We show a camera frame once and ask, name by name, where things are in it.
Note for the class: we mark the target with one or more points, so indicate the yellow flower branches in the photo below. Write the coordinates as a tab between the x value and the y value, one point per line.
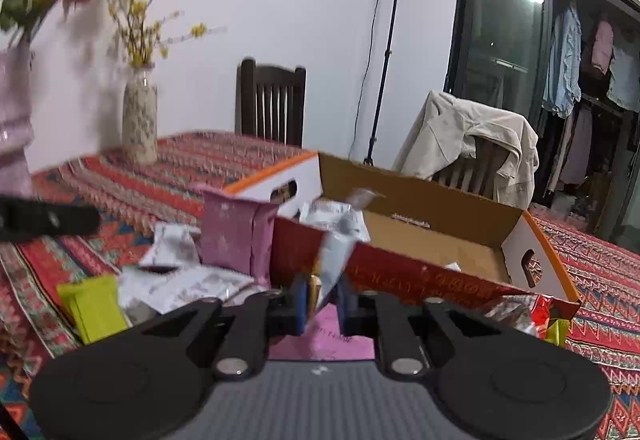
135	20

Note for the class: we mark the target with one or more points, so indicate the red snack packet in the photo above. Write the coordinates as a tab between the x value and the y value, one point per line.
520	315

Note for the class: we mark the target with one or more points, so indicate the hanging pale pink garment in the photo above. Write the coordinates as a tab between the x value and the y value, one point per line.
577	145

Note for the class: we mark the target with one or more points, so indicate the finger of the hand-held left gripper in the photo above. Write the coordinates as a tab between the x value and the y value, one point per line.
50	217

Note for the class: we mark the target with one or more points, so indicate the dark wooden chair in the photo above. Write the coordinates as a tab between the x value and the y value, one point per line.
270	100

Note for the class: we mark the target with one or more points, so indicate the yellow-green snack packet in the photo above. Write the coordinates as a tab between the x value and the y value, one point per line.
92	310

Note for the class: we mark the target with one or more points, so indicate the pink snack packet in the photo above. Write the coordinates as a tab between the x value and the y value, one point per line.
330	340
230	235

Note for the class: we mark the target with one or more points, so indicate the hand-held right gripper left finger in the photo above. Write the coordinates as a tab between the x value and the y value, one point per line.
300	307

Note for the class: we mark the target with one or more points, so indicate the hanging clothes rack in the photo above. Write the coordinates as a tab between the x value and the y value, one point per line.
495	20

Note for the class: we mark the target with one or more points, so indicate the red orange cardboard box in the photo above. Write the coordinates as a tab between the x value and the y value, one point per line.
435	240

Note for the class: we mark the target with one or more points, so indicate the hanging blue shirt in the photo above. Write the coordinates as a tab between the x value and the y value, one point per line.
562	60

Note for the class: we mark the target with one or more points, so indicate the floral patterned ceramic vase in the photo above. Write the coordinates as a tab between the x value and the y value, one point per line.
140	120

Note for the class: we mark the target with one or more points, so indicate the wooden chair under jacket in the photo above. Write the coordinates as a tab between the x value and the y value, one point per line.
470	170

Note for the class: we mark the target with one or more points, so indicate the black light stand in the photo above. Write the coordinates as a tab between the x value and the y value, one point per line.
387	45

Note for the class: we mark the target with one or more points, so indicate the beige jacket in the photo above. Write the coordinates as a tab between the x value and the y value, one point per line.
450	130

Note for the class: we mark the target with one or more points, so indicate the silver white snack packet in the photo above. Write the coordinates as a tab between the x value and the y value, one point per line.
317	212
335	255

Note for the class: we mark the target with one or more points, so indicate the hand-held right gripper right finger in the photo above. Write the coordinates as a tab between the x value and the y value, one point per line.
345	307

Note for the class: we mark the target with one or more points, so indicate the pale pink vase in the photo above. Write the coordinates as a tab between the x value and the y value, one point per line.
12	120

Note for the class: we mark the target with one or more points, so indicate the hanging pale blue garment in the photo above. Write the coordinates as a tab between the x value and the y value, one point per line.
625	75

